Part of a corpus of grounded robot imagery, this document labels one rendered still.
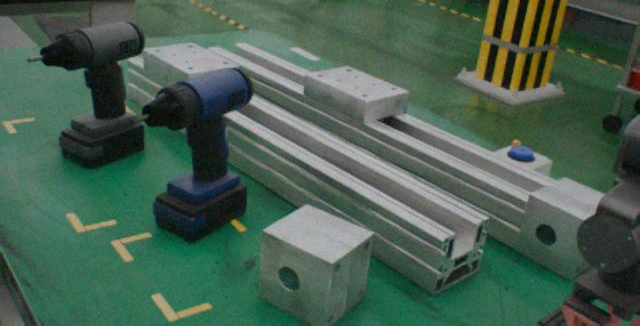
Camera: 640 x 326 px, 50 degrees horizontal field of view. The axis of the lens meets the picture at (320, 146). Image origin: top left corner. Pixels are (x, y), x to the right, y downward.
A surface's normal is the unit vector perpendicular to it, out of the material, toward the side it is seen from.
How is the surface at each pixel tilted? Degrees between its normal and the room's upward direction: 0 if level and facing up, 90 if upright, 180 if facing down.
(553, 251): 90
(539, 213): 90
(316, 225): 0
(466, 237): 90
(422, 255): 90
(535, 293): 0
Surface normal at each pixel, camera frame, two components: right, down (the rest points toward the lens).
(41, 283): 0.10, -0.91
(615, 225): -0.71, 0.22
